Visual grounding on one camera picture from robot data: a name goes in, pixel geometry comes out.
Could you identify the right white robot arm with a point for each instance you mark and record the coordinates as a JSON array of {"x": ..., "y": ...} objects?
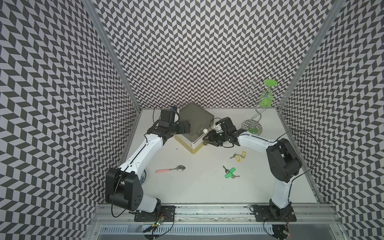
[{"x": 283, "y": 160}]

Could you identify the chrome spiral mug tree stand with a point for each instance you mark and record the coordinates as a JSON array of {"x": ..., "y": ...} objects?
[{"x": 264, "y": 100}]

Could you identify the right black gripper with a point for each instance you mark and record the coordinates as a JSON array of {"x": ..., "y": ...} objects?
[{"x": 212, "y": 136}]

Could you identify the blue patterned white plate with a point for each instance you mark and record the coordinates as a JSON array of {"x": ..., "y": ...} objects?
[{"x": 143, "y": 177}]

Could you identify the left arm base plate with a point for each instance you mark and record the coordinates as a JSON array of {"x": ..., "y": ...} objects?
[{"x": 168, "y": 212}]

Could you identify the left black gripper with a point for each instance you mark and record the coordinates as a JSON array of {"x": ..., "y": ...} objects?
[{"x": 181, "y": 130}]

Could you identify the grey drawer cabinet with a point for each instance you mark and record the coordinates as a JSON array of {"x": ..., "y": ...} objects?
[{"x": 199, "y": 120}]

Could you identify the keys with yellow tag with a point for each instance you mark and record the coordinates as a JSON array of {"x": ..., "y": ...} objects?
[{"x": 237, "y": 157}]

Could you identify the pink handled metal spoon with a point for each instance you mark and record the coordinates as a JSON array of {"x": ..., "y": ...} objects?
[{"x": 179, "y": 168}]

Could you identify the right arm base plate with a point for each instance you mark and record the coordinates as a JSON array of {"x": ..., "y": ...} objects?
[{"x": 273, "y": 214}]

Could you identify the aluminium front rail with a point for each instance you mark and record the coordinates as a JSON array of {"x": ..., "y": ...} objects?
[{"x": 305, "y": 213}]

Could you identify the keys with green tag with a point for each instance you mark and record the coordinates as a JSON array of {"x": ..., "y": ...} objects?
[{"x": 229, "y": 172}]

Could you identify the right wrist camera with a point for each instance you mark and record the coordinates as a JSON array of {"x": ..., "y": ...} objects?
[{"x": 218, "y": 127}]

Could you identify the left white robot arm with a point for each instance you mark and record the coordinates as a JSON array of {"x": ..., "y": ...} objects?
[{"x": 123, "y": 187}]

